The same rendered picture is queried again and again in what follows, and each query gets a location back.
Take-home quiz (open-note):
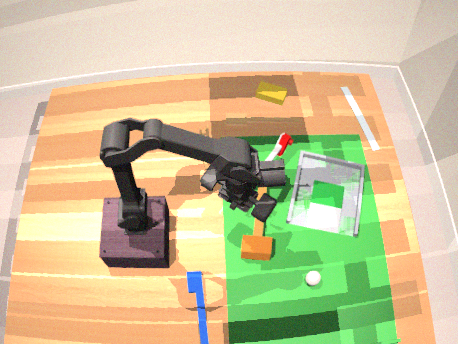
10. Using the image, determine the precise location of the white golf ball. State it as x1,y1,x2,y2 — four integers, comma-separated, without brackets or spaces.
305,271,321,286

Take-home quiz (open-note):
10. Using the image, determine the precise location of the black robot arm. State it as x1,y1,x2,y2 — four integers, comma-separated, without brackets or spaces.
99,118,286,235

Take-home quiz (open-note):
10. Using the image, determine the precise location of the green putting mat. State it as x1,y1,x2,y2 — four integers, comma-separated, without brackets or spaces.
223,134,398,344

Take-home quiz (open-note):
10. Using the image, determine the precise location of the yellow rectangular block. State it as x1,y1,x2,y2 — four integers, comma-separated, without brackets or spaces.
255,81,288,106

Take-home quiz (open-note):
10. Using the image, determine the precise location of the white flat bar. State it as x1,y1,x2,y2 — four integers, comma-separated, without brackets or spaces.
341,86,379,151

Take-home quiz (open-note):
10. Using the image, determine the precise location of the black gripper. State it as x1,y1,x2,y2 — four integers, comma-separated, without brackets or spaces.
200,165,277,222

